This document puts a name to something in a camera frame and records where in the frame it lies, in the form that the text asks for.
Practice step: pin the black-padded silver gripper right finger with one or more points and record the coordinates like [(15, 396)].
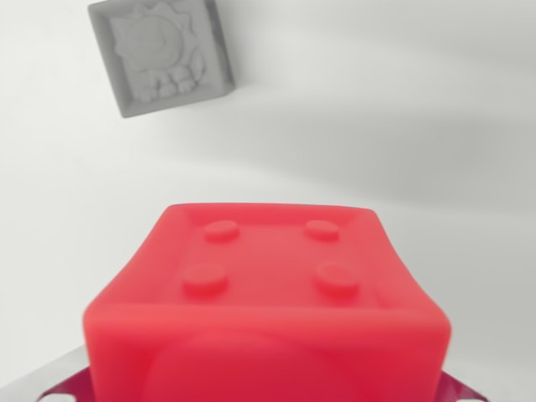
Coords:
[(454, 391)]

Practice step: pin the black-padded silver gripper left finger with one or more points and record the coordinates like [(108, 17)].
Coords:
[(63, 379)]

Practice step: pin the red soft cube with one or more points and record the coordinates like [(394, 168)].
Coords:
[(268, 326)]

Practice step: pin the grey embossed cube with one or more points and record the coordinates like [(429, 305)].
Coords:
[(159, 58)]

